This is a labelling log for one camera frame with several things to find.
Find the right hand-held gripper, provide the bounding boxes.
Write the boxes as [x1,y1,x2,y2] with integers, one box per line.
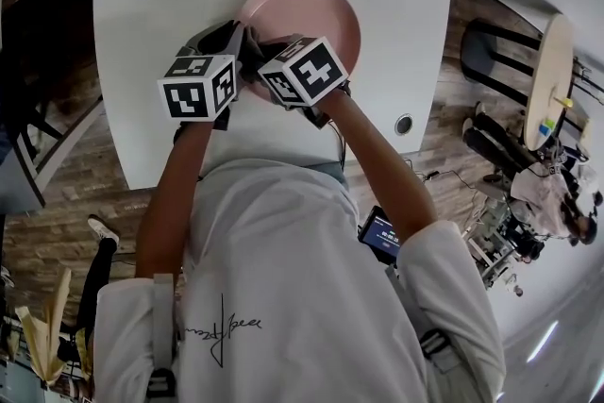
[258,35,353,128]

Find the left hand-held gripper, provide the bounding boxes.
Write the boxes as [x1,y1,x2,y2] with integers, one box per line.
[157,19,246,131]

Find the grey cloth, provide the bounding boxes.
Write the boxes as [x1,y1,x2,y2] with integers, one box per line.
[242,24,284,63]

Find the pink big plate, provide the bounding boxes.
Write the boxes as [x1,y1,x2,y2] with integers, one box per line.
[235,0,362,103]

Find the person's left forearm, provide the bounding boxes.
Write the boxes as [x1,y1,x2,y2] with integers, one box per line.
[134,119,216,280]

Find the person's right forearm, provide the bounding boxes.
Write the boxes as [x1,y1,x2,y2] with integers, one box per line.
[323,88,438,247]

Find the person's blue jeans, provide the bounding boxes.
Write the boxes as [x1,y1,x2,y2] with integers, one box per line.
[301,160,351,193]

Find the black device blue screen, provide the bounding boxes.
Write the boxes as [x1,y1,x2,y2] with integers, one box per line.
[357,205,403,268]

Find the black table base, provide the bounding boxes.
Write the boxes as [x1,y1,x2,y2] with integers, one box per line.
[460,17,544,108]

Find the person's white shirt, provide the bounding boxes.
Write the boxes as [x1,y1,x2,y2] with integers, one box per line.
[93,158,509,403]

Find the yellow fabric bundle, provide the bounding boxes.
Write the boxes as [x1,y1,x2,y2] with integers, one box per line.
[16,268,96,389]

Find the round cable grommet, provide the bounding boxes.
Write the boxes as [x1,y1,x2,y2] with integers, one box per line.
[394,112,415,137]

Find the black cable with adapter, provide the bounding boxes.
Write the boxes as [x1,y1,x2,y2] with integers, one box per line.
[403,157,478,193]

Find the grey shoulder strap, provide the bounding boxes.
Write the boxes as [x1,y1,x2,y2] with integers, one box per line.
[151,273,179,403]
[384,263,461,375]

